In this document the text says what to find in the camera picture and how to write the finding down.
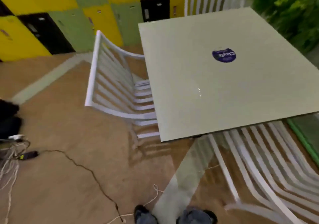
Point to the person's black left shoe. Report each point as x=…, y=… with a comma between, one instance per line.
x=140, y=209

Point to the person's black shoe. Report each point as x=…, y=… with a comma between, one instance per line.
x=140, y=209
x=213, y=216

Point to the person's left leg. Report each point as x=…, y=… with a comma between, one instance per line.
x=147, y=218

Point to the person's leg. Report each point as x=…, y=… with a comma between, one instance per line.
x=192, y=217
x=147, y=218

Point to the person's right leg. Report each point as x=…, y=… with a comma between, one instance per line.
x=192, y=217

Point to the person's black right shoe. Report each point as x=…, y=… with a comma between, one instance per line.
x=213, y=216

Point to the white table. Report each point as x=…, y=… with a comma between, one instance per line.
x=224, y=94

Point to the purple round sticker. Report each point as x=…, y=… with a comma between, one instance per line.
x=224, y=55

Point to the black power brick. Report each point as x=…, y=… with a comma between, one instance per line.
x=30, y=155

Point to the white power adapter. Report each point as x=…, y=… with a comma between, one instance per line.
x=17, y=137

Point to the black bag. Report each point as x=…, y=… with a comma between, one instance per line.
x=8, y=121

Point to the green leafy plant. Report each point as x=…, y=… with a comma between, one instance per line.
x=286, y=6

